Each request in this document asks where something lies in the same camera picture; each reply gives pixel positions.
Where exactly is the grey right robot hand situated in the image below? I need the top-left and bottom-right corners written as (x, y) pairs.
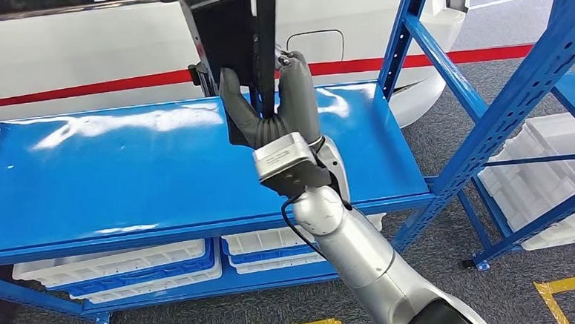
top-left (217, 49), bottom-right (323, 151)

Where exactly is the black plastic panel part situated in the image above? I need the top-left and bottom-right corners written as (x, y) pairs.
top-left (174, 0), bottom-right (287, 153)

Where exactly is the red barrier belt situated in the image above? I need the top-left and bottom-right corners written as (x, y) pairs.
top-left (0, 68), bottom-right (194, 109)
top-left (272, 41), bottom-right (575, 79)

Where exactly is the white car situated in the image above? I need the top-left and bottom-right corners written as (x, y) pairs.
top-left (0, 0), bottom-right (479, 150)

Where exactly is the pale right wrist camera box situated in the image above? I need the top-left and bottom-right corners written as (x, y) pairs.
top-left (251, 130), bottom-right (334, 200)

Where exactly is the black stanchion post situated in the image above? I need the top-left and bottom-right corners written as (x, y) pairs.
top-left (187, 61), bottom-right (217, 99)

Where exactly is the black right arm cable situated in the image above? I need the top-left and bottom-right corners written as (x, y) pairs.
top-left (280, 194), bottom-right (325, 260)

